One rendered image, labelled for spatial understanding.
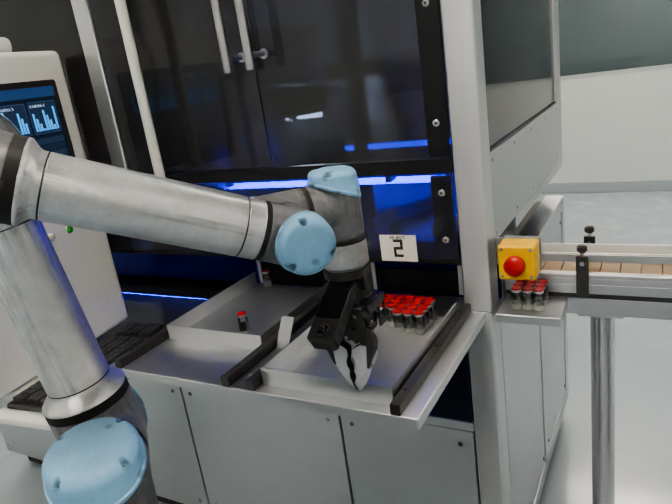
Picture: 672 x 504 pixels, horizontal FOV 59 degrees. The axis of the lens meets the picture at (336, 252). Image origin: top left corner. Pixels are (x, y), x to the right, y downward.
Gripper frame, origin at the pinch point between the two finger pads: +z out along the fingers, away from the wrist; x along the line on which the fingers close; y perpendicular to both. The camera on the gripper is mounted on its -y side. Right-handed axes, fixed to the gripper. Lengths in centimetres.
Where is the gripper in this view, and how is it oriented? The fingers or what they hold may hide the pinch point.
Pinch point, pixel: (355, 385)
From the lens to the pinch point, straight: 99.0
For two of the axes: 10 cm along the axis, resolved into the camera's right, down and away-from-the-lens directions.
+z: 1.4, 9.5, 3.0
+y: 4.7, -3.2, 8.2
